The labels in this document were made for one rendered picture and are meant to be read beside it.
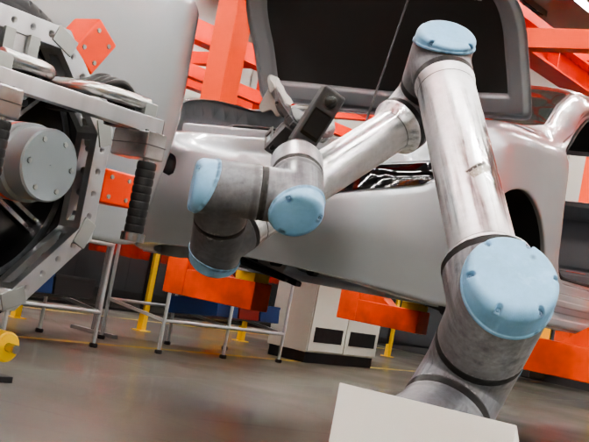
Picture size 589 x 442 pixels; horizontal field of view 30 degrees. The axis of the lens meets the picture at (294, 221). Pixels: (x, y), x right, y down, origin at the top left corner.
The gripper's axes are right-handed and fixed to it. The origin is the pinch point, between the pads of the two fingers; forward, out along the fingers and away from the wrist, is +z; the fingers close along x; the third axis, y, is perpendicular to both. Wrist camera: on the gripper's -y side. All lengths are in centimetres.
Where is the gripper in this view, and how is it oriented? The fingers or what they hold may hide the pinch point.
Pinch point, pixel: (303, 94)
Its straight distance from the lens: 206.7
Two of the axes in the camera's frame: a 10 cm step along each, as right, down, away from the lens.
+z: 0.0, -5.9, 8.1
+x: 7.8, 5.1, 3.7
